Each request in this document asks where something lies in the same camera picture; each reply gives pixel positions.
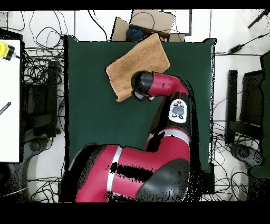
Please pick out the dark green table cloth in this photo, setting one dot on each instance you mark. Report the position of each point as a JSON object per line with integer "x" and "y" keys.
{"x": 95, "y": 126}

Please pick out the dark blue garment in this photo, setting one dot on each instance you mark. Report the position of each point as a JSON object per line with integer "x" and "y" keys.
{"x": 135, "y": 33}

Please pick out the black power adapter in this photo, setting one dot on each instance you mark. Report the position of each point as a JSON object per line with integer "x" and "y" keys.
{"x": 236, "y": 48}

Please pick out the tan terry towel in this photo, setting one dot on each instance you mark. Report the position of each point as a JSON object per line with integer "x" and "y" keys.
{"x": 130, "y": 67}

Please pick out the black marker pen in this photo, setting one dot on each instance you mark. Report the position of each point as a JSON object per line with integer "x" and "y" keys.
{"x": 5, "y": 108}

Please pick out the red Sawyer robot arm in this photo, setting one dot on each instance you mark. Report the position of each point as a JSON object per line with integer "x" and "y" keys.
{"x": 162, "y": 84}

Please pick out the thin black rod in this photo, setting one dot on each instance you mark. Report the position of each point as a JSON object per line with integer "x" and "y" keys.
{"x": 258, "y": 18}

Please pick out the black upright bar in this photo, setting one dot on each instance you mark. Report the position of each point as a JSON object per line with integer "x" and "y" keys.
{"x": 231, "y": 101}

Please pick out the yellow and black tool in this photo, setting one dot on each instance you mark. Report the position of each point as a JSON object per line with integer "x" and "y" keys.
{"x": 4, "y": 50}

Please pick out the black monitor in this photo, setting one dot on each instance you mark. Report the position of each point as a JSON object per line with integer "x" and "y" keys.
{"x": 252, "y": 97}

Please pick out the brown cardboard box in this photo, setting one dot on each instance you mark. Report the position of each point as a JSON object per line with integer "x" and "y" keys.
{"x": 160, "y": 21}

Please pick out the white board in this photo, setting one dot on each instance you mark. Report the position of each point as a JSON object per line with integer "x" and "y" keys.
{"x": 9, "y": 131}

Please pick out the dark grey stand base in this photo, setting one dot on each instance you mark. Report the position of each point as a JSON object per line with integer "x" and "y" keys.
{"x": 244, "y": 153}
{"x": 35, "y": 145}

